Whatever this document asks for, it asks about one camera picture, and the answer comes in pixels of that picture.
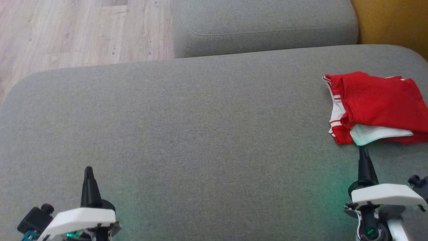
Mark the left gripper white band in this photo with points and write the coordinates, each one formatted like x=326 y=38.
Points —
x=80 y=217

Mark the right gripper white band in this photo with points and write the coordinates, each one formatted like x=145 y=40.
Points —
x=388 y=195

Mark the red basketball jersey white trim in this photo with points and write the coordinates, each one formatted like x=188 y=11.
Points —
x=381 y=100

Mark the yellow sofa back cushion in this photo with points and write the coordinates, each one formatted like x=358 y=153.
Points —
x=394 y=23

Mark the grey sofa seat cushion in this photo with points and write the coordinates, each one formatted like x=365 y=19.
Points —
x=267 y=26

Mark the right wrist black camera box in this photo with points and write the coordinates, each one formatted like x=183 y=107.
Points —
x=418 y=181

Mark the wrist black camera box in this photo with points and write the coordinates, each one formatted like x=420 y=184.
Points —
x=35 y=219
x=418 y=181

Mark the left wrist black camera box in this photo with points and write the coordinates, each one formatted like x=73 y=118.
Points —
x=35 y=219

